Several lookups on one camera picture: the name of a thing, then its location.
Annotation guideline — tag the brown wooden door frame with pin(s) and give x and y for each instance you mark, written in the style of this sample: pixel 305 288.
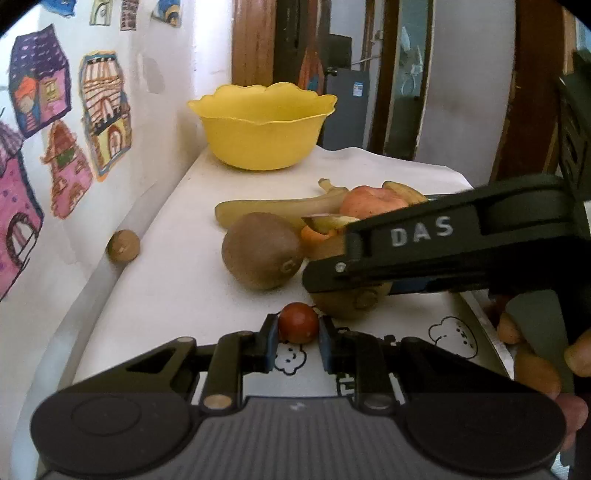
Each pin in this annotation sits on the brown wooden door frame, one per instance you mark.
pixel 253 41

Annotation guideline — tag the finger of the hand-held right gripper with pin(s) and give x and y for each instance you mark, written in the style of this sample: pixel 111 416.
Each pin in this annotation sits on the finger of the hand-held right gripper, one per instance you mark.
pixel 328 277

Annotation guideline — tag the orange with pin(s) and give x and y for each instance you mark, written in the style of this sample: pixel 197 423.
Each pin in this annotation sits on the orange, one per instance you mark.
pixel 314 235

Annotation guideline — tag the pink house wall drawing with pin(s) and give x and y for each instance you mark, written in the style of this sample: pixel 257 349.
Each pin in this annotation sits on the pink house wall drawing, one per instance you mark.
pixel 67 170

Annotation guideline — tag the blue orange wall drawing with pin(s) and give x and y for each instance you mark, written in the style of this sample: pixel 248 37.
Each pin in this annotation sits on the blue orange wall drawing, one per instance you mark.
pixel 57 5

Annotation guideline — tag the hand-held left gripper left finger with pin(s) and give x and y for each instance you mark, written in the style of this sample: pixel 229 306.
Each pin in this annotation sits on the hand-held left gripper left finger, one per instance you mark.
pixel 272 344

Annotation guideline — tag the small brown house wall drawing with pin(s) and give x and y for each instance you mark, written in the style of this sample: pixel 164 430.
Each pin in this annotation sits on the small brown house wall drawing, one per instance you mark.
pixel 129 14

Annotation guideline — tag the red apple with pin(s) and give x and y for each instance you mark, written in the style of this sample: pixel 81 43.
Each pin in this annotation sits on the red apple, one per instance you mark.
pixel 369 203

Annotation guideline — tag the reddish brown door frame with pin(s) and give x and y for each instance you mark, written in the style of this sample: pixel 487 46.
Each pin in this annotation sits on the reddish brown door frame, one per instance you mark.
pixel 531 92

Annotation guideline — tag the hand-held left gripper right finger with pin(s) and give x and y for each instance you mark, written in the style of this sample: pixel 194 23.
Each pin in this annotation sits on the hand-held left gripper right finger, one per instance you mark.
pixel 325 344

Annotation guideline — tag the round wooden knob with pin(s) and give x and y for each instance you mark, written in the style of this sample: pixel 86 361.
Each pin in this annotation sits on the round wooden knob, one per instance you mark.
pixel 123 247

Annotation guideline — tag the purple house wall drawing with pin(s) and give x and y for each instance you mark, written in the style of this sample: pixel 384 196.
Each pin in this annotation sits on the purple house wall drawing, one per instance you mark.
pixel 39 78

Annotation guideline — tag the small yellow house wall drawing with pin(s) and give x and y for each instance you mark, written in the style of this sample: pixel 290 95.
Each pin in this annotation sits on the small yellow house wall drawing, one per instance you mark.
pixel 102 11

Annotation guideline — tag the brown kiwi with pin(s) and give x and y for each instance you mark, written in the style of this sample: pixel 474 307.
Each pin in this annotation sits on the brown kiwi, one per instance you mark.
pixel 337 310
pixel 261 251

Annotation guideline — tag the yellow scalloped plastic bowl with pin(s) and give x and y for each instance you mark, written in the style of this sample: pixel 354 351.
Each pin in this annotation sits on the yellow scalloped plastic bowl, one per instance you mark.
pixel 263 138

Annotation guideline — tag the yellow banana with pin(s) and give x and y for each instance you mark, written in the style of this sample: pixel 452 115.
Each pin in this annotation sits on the yellow banana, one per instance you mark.
pixel 272 208
pixel 406 191

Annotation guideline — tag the striped house wall drawing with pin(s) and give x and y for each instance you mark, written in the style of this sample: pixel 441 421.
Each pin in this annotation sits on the striped house wall drawing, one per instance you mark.
pixel 106 115

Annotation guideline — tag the grey washing machine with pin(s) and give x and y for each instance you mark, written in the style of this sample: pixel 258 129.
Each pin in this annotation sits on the grey washing machine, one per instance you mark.
pixel 346 108

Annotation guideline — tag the dark wooden door frame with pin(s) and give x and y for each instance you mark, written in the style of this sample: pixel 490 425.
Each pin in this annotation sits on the dark wooden door frame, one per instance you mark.
pixel 406 78

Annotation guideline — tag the large magenta house wall drawing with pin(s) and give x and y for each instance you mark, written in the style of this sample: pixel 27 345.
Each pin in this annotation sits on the large magenta house wall drawing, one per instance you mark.
pixel 16 212

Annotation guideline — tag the person's right hand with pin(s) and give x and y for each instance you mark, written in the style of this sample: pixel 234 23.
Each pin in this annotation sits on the person's right hand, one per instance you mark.
pixel 538 374

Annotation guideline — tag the orange robed figure poster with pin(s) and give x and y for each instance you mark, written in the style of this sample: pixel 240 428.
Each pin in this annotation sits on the orange robed figure poster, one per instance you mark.
pixel 310 71

